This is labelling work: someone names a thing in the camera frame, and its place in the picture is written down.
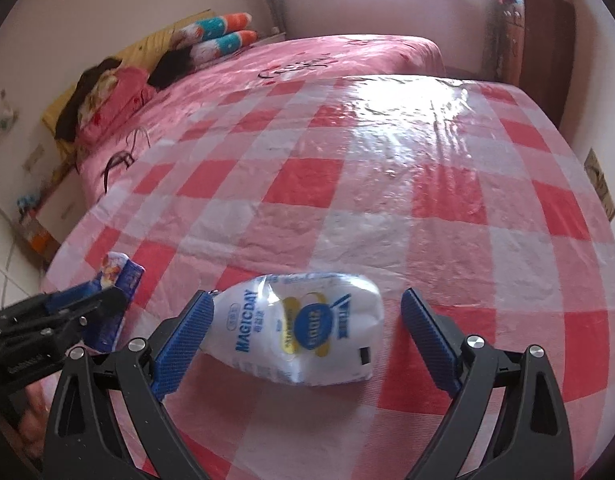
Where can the teal orange bolster pillow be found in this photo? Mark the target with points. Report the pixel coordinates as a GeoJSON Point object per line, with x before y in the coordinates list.
{"type": "Point", "coordinates": [217, 26]}
{"type": "Point", "coordinates": [232, 45]}

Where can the hanging plastic bag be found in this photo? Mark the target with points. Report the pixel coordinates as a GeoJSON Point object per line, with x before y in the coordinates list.
{"type": "Point", "coordinates": [5, 115]}

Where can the black garment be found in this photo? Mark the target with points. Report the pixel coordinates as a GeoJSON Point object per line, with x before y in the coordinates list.
{"type": "Point", "coordinates": [175, 67]}

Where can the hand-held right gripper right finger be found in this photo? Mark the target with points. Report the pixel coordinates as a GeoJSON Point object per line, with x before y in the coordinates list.
{"type": "Point", "coordinates": [430, 340]}

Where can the white nightstand with drawer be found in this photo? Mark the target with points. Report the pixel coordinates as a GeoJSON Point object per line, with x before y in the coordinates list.
{"type": "Point", "coordinates": [62, 210]}

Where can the red white checked tablecloth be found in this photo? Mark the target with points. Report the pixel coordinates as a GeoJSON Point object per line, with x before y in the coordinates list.
{"type": "Point", "coordinates": [387, 185]}

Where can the wall socket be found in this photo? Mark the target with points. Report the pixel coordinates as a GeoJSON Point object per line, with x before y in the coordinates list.
{"type": "Point", "coordinates": [33, 157]}

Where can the blue wet wipes pack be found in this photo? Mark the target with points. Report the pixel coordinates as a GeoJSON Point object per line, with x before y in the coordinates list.
{"type": "Point", "coordinates": [123, 285]}

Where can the bed with pink bedspread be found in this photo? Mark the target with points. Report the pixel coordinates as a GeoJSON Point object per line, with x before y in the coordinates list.
{"type": "Point", "coordinates": [297, 60]}

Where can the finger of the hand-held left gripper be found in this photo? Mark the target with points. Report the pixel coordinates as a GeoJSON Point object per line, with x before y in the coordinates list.
{"type": "Point", "coordinates": [72, 297]}
{"type": "Point", "coordinates": [77, 317]}

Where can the yellow wooden headboard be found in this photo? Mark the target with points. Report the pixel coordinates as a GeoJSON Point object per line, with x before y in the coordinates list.
{"type": "Point", "coordinates": [152, 40]}

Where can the brown cardboard piece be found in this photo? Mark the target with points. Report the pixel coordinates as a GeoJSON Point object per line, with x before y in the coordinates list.
{"type": "Point", "coordinates": [601, 185]}

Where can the white wardrobe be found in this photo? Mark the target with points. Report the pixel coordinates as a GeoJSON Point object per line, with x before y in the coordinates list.
{"type": "Point", "coordinates": [7, 260]}

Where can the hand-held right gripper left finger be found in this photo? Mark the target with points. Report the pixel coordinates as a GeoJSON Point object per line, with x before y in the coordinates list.
{"type": "Point", "coordinates": [185, 345]}

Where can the pink floral pillow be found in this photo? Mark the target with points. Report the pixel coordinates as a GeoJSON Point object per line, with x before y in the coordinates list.
{"type": "Point", "coordinates": [120, 95]}

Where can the small white bedside table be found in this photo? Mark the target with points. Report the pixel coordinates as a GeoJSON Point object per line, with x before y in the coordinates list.
{"type": "Point", "coordinates": [272, 38]}

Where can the white plastic packet blue label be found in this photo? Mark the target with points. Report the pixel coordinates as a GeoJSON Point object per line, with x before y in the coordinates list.
{"type": "Point", "coordinates": [297, 330]}

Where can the orange cardboard box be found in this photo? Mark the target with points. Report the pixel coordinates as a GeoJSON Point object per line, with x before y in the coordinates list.
{"type": "Point", "coordinates": [37, 240]}

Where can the brown wooden cabinet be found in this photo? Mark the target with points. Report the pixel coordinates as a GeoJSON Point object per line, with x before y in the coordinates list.
{"type": "Point", "coordinates": [542, 45]}

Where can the brown garment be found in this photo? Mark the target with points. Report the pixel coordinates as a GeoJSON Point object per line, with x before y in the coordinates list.
{"type": "Point", "coordinates": [70, 110]}

